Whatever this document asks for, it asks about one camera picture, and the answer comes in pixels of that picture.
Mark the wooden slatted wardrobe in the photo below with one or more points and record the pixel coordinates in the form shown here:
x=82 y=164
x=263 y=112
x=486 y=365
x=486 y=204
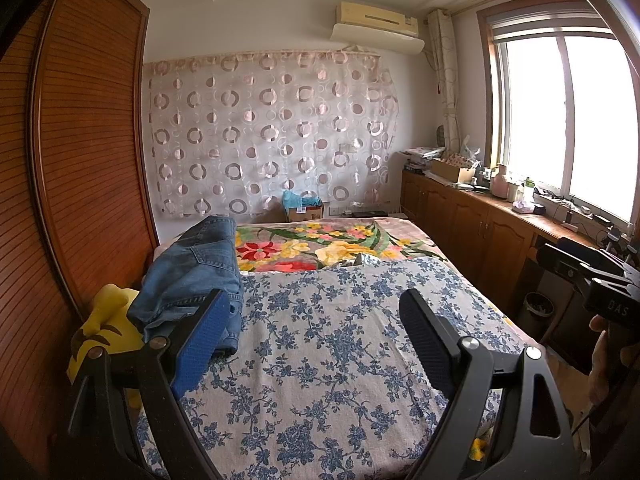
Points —
x=90 y=160

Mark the yellow plush toy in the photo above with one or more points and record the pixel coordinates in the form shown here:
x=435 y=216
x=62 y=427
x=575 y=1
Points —
x=107 y=320

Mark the wooden cabinet counter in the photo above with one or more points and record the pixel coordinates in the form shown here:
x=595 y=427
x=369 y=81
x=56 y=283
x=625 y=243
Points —
x=475 y=230

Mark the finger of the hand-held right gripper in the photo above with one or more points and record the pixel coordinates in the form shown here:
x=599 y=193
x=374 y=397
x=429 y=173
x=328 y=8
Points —
x=585 y=252
x=560 y=262

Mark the blue jeans pants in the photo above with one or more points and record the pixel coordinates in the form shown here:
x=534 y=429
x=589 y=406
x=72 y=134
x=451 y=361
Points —
x=190 y=270

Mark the tied patterned window curtain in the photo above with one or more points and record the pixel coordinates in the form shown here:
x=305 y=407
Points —
x=447 y=75

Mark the person's right hand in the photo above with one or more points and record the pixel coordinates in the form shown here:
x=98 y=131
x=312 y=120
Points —
x=600 y=360

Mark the wood-framed window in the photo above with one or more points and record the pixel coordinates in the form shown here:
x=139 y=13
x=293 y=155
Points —
x=550 y=110

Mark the dark trash bin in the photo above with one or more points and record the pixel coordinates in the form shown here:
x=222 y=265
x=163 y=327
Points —
x=535 y=317

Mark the circle-patterned sheer curtain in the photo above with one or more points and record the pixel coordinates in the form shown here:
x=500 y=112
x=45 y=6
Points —
x=270 y=130

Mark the cream printed bedsheet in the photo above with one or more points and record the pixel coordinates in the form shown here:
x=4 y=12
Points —
x=165 y=249

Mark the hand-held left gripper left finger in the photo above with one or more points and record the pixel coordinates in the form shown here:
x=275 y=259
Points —
x=200 y=345

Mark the colourful flower blanket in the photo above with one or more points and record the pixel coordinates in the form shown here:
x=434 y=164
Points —
x=310 y=245

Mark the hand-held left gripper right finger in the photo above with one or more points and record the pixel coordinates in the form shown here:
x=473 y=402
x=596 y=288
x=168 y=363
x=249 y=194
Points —
x=425 y=340

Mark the cream wall air conditioner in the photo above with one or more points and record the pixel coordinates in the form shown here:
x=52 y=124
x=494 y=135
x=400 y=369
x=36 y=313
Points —
x=375 y=25

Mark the stack of papers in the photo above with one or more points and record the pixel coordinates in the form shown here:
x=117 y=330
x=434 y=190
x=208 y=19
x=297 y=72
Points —
x=422 y=155

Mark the open cardboard box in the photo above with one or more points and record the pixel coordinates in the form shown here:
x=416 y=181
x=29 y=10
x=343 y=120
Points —
x=450 y=170

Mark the pink jug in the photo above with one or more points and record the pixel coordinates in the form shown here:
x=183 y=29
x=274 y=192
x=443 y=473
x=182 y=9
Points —
x=499 y=185

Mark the cardboard box with blue cloth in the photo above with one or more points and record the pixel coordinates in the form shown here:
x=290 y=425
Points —
x=302 y=207

